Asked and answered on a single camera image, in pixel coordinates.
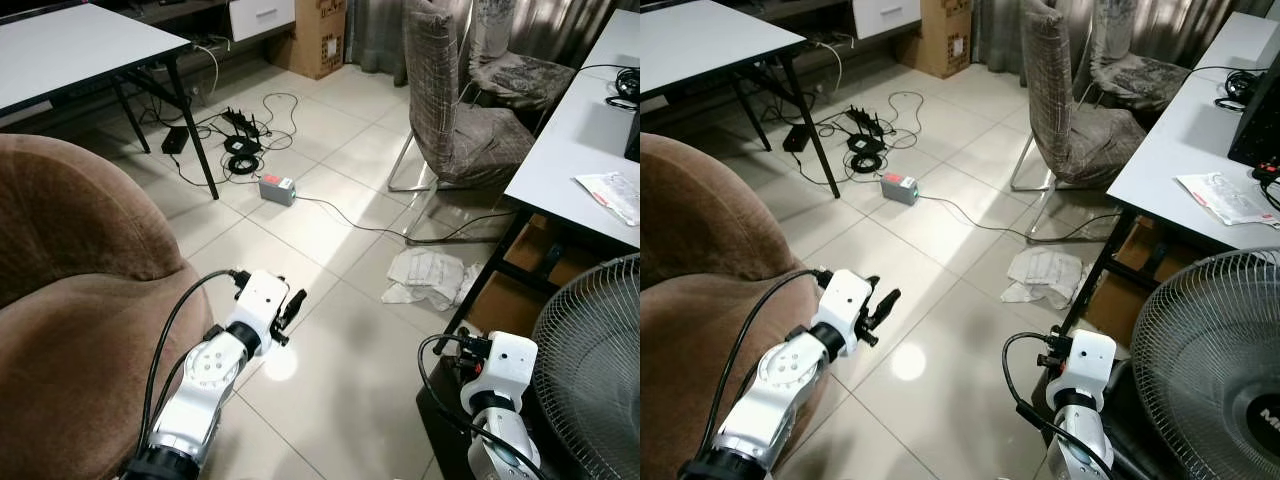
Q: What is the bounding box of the brown fabric sofa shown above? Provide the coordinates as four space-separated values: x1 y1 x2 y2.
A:
640 133 863 480
0 133 239 480

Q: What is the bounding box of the plain brown cardboard box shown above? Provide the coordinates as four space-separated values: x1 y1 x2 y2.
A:
468 214 604 341
1084 214 1201 348

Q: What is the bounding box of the grey power box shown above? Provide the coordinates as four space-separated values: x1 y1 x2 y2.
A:
258 173 299 208
880 172 920 207

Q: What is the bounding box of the black router with antennas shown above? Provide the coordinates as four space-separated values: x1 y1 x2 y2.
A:
844 107 888 140
220 107 265 142

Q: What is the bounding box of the brown plaid cantilever chair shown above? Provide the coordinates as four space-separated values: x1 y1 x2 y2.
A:
388 0 537 193
1010 0 1153 193

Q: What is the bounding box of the cardboard box with red print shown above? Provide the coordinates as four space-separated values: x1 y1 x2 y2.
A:
264 0 347 81
894 0 974 80

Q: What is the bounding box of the white drawer cabinet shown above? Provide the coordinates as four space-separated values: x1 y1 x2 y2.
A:
228 0 297 43
852 0 922 41

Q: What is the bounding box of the grey curtain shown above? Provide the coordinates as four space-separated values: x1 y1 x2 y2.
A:
971 0 1280 76
343 0 641 89

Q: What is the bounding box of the grey patterned chair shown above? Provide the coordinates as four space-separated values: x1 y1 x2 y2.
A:
1088 0 1193 113
468 0 577 113

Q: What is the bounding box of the white table with black legs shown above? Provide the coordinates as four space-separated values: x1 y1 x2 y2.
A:
0 0 221 201
640 0 843 199

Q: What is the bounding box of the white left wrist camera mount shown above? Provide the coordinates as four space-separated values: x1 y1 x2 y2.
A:
814 268 874 357
228 269 292 335

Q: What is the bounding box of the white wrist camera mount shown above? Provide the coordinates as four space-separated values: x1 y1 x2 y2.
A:
1046 330 1118 411
814 268 874 357
228 269 292 335
460 333 539 413

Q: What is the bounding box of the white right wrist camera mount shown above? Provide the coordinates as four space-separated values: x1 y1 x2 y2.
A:
460 333 539 413
1046 330 1118 411

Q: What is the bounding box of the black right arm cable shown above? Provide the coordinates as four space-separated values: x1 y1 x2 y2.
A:
1002 332 1113 480
417 333 547 480

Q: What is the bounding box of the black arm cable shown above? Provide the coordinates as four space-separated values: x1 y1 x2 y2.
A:
139 269 251 453
417 333 547 480
698 267 831 456
1002 332 1113 480

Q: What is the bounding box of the thin dark power cable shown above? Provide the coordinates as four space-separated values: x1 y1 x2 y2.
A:
296 193 513 247
917 193 1121 244

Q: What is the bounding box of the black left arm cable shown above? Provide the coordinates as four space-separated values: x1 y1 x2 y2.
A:
698 267 831 456
139 269 251 453

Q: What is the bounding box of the grey wire-guard floor fan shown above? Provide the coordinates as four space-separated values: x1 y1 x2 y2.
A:
529 254 641 480
1130 247 1280 480

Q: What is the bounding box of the white desk with black frame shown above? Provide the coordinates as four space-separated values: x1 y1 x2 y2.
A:
1060 10 1280 336
440 9 641 341

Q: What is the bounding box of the black cable bundle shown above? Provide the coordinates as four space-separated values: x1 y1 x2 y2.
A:
603 66 641 108
1214 67 1263 112

